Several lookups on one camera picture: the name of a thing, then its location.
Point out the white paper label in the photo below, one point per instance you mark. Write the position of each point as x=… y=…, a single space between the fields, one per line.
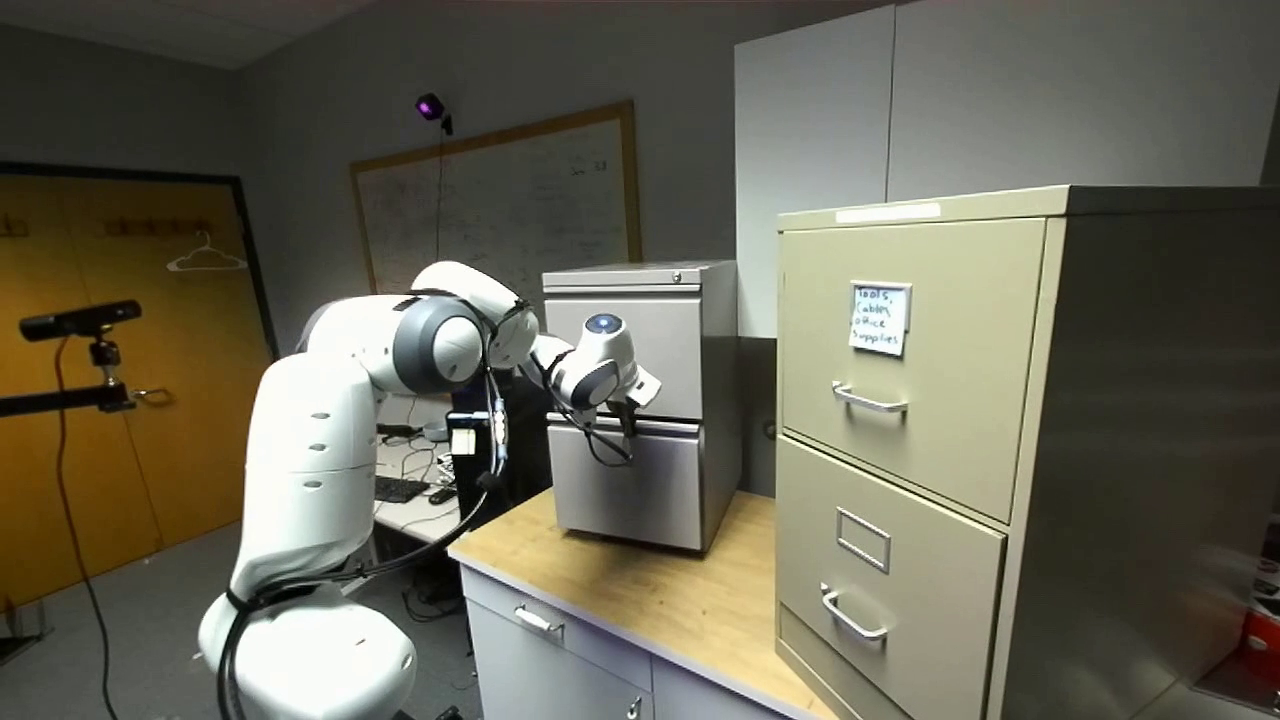
x=878 y=316

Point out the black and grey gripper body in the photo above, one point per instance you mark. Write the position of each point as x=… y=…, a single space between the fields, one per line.
x=617 y=400

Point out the black keyboard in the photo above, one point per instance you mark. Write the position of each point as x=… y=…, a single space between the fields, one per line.
x=397 y=489

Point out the purple lit wall camera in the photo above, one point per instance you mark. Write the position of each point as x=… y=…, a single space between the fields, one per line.
x=434 y=109

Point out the white wall cabinet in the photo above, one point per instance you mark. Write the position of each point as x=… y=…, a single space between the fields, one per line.
x=924 y=97

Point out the white background desk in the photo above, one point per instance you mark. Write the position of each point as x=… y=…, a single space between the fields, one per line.
x=437 y=509

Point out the beige tall filing cabinet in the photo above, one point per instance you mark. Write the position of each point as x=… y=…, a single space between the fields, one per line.
x=1054 y=497

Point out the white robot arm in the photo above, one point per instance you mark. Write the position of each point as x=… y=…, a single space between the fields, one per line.
x=285 y=637

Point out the black camera on stand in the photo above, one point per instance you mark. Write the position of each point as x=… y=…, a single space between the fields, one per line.
x=109 y=393

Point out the wire clothes hanger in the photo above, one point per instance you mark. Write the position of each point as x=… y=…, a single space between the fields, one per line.
x=205 y=259

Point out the framed whiteboard on wall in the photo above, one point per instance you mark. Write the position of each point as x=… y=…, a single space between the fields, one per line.
x=516 y=200

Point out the small grey drawer cabinet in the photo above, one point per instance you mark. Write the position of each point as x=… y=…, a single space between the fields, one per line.
x=683 y=320

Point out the black computer tower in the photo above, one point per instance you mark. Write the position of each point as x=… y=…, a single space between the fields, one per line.
x=493 y=484

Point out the grey cabinet drawer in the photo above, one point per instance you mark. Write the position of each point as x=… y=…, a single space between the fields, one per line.
x=638 y=484

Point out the orange wooden door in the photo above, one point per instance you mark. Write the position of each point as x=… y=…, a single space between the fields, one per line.
x=88 y=489

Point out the wooden top grey desk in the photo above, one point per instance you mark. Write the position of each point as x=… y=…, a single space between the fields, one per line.
x=598 y=631

